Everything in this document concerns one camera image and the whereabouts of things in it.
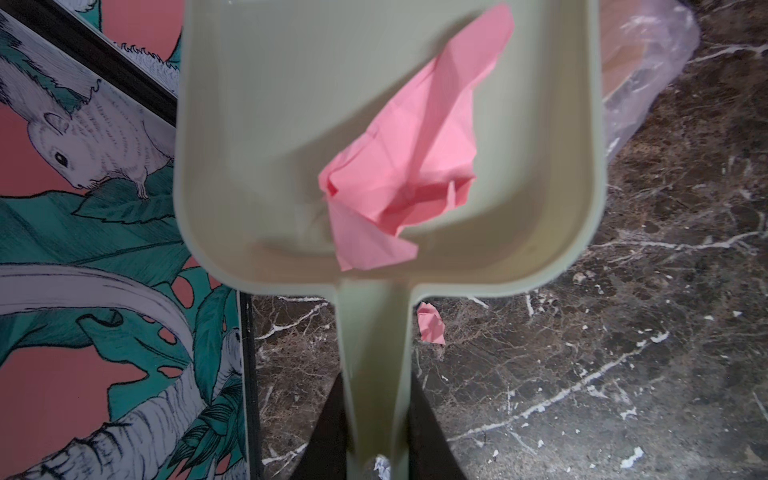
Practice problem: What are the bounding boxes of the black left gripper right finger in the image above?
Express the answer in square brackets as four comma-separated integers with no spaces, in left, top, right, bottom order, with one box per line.
[407,372,467,480]

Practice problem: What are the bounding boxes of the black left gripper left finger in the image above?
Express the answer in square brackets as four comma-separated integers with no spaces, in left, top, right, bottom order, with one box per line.
[290,373,348,480]

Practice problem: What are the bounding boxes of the pale green dustpan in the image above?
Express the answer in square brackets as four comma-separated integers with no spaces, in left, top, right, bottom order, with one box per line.
[173,1,606,479]

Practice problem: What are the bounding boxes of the cream plastic trash bin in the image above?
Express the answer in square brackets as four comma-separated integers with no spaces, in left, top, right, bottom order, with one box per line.
[599,0,701,161]

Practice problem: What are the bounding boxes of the pink paper scrap left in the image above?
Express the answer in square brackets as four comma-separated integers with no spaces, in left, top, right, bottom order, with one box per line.
[417,302,446,345]

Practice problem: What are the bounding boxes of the pink paper scrap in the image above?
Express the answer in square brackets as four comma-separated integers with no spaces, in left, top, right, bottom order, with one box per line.
[318,4,514,271]
[417,302,446,345]

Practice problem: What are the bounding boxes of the pink paper scrap centre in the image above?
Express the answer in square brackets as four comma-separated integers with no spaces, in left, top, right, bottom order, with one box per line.
[318,4,514,271]

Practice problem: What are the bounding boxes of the left black frame post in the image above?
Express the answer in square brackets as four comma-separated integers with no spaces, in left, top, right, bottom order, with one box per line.
[1,0,178,126]

